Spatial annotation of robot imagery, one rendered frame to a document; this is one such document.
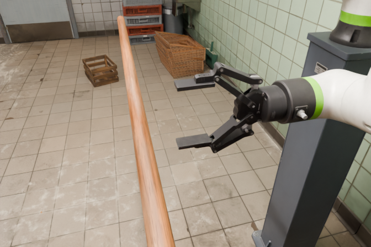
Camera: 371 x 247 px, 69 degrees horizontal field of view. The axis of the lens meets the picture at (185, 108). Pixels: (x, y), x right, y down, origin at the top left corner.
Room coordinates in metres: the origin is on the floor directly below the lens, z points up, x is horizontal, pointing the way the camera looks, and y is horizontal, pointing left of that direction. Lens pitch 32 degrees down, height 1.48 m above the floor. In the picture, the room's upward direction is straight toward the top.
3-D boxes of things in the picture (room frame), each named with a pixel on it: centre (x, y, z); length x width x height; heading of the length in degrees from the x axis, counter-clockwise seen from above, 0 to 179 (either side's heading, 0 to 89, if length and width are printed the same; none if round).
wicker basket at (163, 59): (3.32, 0.09, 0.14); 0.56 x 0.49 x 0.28; 21
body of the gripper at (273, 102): (0.47, -0.15, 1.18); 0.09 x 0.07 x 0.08; 104
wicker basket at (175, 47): (3.31, 0.08, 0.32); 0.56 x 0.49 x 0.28; 23
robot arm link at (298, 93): (0.48, -0.22, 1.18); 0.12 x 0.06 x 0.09; 14
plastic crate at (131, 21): (4.49, 0.70, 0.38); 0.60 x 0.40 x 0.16; 103
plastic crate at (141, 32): (4.49, 0.69, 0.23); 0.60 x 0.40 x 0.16; 105
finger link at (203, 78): (0.44, -0.04, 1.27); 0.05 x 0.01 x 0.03; 104
